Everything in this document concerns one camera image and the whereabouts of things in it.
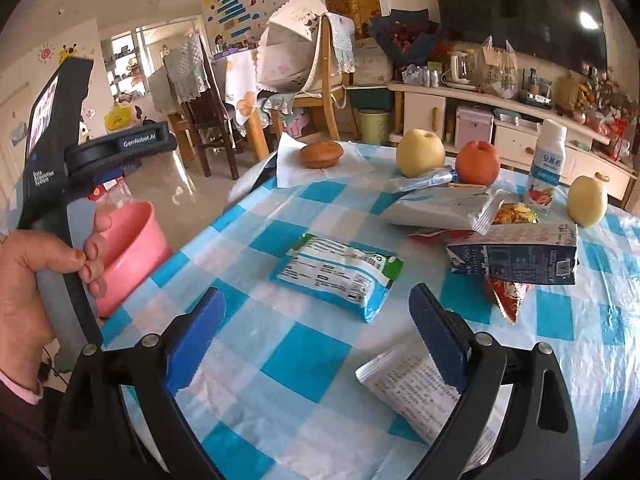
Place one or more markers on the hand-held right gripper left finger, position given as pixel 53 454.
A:
pixel 195 340

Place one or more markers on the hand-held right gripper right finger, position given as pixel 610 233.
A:
pixel 440 335

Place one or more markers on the white printed paper packet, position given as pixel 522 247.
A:
pixel 410 390

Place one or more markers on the pink plastic basin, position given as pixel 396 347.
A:
pixel 135 245

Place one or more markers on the dark blue milk carton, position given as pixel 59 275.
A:
pixel 525 255

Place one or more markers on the blue white snack packet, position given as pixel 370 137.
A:
pixel 335 275

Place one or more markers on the white soft wrapper packet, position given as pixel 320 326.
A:
pixel 440 210

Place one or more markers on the red orange snack packet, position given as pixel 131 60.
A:
pixel 515 214

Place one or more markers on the clear plastic item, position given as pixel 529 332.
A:
pixel 420 180

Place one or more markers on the person's left forearm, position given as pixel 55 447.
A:
pixel 20 425

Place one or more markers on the person's left hand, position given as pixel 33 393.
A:
pixel 25 300

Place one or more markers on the blue door sticker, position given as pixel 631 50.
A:
pixel 18 131

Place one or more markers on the yellow shopping bag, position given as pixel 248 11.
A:
pixel 119 117

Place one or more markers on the blue white checkered tablecloth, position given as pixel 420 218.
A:
pixel 300 360

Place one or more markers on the display shelf with ornaments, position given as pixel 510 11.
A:
pixel 125 65

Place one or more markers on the grey lace chair cover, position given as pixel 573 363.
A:
pixel 161 90
pixel 187 70

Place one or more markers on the dark wooden chair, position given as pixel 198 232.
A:
pixel 210 125

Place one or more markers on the red apple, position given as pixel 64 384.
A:
pixel 477 162

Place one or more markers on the yellow pear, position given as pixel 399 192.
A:
pixel 587 202
pixel 420 155

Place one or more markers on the white paper napkin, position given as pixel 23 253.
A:
pixel 290 170

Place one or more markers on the white yogurt drink bottle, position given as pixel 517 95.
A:
pixel 545 170

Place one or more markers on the white floral table cover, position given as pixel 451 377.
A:
pixel 242 80

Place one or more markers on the pink storage box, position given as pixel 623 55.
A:
pixel 474 127

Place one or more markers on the brown round bun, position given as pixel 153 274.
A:
pixel 321 156

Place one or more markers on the light green waste bin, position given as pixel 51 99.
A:
pixel 374 127

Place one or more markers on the cream television cabinet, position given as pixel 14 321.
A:
pixel 425 115

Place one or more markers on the dark green crate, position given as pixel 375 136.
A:
pixel 370 97

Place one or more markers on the black tea tray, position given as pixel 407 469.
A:
pixel 535 99

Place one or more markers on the light wooden chair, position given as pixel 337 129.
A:
pixel 327 105

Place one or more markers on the wrapped pack of cans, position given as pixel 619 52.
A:
pixel 420 76

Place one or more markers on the white scalloped cloth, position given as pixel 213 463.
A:
pixel 290 45

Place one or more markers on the glass electric kettle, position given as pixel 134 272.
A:
pixel 460 67

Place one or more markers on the clear plastic shopping bags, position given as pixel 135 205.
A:
pixel 500 70

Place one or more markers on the brown paper bag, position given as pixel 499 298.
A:
pixel 567 92

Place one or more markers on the white rice sack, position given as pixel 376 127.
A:
pixel 372 62

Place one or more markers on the dried flower bunch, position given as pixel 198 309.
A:
pixel 607 95

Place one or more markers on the dark blue wrapped bouquet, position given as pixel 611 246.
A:
pixel 405 35

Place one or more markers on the pale green lace towel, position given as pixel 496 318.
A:
pixel 342 42

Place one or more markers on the black flat television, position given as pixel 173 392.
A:
pixel 515 10

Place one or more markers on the red sun wall sticker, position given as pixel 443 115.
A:
pixel 46 54

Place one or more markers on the yellow giraffe wall sticker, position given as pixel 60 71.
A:
pixel 66 54

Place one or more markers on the colourful wall chart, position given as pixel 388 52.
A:
pixel 235 0

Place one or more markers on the small gold wall picture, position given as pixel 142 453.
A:
pixel 355 7

